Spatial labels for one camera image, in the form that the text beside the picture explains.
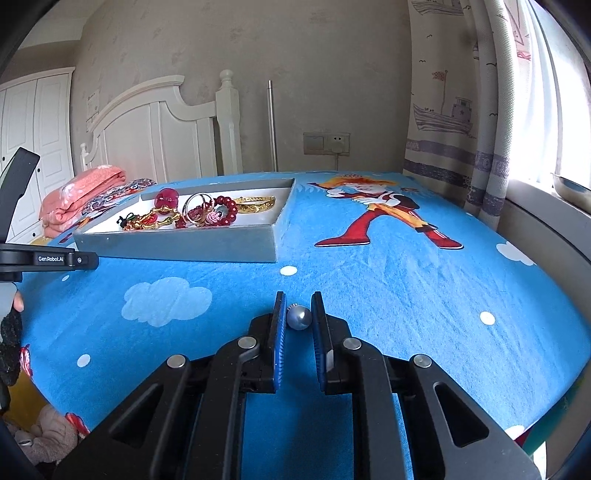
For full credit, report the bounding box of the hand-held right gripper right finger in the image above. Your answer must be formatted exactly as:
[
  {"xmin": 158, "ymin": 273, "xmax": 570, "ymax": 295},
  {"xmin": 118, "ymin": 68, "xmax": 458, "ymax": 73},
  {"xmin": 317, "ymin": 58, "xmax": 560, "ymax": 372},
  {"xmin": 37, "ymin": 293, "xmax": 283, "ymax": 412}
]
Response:
[{"xmin": 311, "ymin": 292, "xmax": 543, "ymax": 480}]

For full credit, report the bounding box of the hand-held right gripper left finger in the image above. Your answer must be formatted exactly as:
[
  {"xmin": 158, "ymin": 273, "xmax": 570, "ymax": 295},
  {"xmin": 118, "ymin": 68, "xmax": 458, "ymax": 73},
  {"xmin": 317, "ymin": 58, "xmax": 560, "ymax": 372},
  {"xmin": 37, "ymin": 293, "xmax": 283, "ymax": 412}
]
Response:
[{"xmin": 53, "ymin": 292, "xmax": 287, "ymax": 480}]

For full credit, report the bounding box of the round pearl earring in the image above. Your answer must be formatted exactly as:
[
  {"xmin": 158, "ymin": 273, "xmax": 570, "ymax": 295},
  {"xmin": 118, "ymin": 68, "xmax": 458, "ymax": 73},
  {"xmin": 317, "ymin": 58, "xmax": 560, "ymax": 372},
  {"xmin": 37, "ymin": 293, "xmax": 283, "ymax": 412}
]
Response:
[{"xmin": 286, "ymin": 302, "xmax": 311, "ymax": 331}]

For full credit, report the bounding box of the gold bangle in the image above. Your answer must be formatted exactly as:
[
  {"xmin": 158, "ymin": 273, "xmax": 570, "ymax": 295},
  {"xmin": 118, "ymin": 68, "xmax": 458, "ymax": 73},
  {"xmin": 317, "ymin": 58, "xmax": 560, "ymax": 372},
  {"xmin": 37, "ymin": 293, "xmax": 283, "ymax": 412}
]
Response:
[{"xmin": 232, "ymin": 196, "xmax": 277, "ymax": 215}]

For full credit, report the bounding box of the grey cardboard jewelry box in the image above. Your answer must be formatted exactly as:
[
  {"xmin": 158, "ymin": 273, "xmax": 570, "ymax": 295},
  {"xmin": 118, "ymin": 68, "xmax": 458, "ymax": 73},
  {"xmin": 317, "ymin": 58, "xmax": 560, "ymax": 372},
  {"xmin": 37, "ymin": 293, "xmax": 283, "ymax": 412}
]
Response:
[{"xmin": 73, "ymin": 178, "xmax": 296, "ymax": 264}]

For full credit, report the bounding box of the red bead bracelet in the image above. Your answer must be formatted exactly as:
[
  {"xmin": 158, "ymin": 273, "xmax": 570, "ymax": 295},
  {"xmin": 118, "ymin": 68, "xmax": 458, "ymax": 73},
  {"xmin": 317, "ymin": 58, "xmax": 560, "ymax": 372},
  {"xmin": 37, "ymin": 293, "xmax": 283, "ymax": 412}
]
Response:
[{"xmin": 213, "ymin": 196, "xmax": 239, "ymax": 227}]

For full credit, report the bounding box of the silver bangle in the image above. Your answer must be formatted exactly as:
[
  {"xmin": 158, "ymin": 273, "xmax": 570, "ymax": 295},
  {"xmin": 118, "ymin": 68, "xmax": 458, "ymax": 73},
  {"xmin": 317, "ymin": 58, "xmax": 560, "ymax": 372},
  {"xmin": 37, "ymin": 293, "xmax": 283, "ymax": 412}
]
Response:
[{"xmin": 181, "ymin": 193, "xmax": 216, "ymax": 228}]

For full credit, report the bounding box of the white wardrobe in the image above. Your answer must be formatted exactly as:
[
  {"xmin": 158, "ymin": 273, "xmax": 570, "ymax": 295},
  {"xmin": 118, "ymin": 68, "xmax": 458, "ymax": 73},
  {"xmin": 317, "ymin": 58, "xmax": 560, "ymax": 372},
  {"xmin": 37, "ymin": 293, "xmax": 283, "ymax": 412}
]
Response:
[{"xmin": 0, "ymin": 67, "xmax": 75, "ymax": 241}]

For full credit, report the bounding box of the pink folded quilt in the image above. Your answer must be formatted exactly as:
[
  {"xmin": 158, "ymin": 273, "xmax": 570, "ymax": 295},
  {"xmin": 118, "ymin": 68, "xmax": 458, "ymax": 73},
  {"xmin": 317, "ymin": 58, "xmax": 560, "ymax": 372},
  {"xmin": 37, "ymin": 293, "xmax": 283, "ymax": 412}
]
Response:
[{"xmin": 39, "ymin": 166, "xmax": 127, "ymax": 238}]

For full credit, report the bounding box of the patterned pillow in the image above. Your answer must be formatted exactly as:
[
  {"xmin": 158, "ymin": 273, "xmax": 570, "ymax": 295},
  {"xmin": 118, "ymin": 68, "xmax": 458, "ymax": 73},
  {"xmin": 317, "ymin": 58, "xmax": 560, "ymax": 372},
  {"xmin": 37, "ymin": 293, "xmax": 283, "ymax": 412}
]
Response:
[{"xmin": 82, "ymin": 179, "xmax": 157, "ymax": 216}]

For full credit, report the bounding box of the printed blue blanket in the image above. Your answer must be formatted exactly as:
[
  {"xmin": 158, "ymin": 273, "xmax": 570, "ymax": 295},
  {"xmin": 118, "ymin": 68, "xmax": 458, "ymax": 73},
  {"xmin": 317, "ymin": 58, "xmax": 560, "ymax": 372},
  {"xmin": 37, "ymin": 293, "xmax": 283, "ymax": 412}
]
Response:
[{"xmin": 18, "ymin": 171, "xmax": 585, "ymax": 480}]

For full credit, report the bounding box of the white wooden headboard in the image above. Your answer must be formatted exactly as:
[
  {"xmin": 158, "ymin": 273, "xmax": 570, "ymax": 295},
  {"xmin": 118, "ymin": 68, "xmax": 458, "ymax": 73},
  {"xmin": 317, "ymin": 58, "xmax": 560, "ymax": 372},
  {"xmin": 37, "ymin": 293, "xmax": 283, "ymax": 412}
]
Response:
[{"xmin": 79, "ymin": 69, "xmax": 244, "ymax": 185}]

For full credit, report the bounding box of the metal pole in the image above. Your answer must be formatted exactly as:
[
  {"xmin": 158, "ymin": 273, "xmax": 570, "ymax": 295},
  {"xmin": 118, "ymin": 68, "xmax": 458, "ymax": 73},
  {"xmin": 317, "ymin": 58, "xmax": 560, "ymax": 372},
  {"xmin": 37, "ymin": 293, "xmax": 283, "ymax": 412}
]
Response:
[{"xmin": 266, "ymin": 80, "xmax": 279, "ymax": 172}]

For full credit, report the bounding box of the beige plush toy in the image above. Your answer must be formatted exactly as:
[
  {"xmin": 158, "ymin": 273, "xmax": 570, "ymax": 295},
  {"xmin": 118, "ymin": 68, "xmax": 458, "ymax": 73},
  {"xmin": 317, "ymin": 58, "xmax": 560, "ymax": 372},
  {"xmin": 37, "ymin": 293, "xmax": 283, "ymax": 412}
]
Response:
[{"xmin": 7, "ymin": 405, "xmax": 90, "ymax": 468}]

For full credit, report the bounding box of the white window sill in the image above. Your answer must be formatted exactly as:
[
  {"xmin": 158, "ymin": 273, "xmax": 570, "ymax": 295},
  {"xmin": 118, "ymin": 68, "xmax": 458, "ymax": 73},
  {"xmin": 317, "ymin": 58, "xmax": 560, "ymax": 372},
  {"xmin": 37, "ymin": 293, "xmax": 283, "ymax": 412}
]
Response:
[{"xmin": 501, "ymin": 179, "xmax": 591, "ymax": 282}]

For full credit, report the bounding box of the ship print curtain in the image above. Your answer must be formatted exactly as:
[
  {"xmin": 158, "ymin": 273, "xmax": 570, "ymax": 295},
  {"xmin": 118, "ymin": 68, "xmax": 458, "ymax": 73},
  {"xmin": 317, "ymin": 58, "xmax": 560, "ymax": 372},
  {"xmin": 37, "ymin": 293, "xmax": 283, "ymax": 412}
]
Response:
[{"xmin": 404, "ymin": 0, "xmax": 561, "ymax": 232}]

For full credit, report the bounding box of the metal bowl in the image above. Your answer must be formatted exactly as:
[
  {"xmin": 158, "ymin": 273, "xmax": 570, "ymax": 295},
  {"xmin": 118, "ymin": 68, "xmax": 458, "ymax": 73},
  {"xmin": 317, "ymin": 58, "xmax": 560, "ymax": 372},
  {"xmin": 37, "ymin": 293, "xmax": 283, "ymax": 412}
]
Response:
[{"xmin": 551, "ymin": 173, "xmax": 591, "ymax": 208}]

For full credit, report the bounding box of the beige wall socket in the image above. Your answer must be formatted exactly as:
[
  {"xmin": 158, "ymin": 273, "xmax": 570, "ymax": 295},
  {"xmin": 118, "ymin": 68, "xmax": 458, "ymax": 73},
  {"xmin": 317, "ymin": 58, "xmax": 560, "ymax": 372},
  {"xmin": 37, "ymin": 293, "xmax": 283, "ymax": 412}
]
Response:
[{"xmin": 303, "ymin": 131, "xmax": 351, "ymax": 155}]

